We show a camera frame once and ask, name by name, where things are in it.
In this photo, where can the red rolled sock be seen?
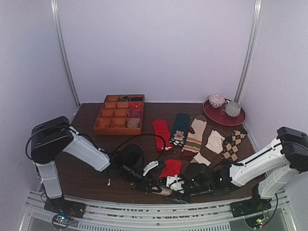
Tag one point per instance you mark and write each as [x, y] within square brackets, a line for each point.
[135, 105]

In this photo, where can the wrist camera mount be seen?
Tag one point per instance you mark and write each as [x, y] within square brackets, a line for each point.
[175, 183]
[149, 167]

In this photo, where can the wooden compartment tray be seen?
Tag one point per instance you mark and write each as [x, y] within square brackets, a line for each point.
[112, 118]

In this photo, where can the left aluminium frame post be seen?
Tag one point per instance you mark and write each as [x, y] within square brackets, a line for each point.
[65, 61]

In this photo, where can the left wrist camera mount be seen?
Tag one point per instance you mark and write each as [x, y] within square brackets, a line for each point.
[149, 167]

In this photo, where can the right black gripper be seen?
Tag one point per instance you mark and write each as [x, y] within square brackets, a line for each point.
[185, 189]

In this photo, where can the beige rolled sock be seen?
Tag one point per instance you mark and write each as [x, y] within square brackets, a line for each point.
[134, 123]

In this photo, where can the beige striped sock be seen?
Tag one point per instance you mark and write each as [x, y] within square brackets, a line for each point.
[194, 139]

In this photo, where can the beige argyle sock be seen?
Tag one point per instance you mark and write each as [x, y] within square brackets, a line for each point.
[231, 146]

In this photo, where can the black striped rolled sock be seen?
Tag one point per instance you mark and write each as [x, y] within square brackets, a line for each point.
[124, 99]

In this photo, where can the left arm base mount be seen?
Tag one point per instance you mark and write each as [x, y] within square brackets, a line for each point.
[65, 214]

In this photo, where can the red sock with beige toe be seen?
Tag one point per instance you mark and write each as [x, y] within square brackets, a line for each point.
[173, 167]

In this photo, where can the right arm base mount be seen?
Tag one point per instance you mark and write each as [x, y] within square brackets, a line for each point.
[249, 206]

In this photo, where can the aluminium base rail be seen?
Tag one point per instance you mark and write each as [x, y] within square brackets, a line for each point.
[138, 211]

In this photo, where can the red round plate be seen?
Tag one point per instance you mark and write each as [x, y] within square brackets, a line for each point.
[219, 115]

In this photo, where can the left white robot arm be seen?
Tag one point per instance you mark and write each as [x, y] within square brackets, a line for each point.
[55, 136]

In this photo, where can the beige brown sock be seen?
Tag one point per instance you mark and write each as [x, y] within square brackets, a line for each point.
[214, 144]

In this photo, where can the striped grey cup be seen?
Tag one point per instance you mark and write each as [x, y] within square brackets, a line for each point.
[232, 108]

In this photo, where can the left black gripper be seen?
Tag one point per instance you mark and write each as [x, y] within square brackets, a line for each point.
[143, 186]

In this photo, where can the right aluminium frame post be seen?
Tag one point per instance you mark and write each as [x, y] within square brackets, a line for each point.
[252, 44]

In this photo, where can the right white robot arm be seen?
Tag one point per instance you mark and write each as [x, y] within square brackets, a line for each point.
[284, 157]

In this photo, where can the white patterned bowl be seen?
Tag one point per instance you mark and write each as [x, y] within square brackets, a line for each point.
[216, 100]

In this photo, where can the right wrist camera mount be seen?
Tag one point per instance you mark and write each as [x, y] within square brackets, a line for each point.
[175, 183]

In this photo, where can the teal reindeer sock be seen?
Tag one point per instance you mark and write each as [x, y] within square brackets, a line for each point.
[180, 128]

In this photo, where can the aluminium frame post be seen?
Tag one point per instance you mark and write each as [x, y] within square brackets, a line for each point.
[252, 44]
[65, 61]

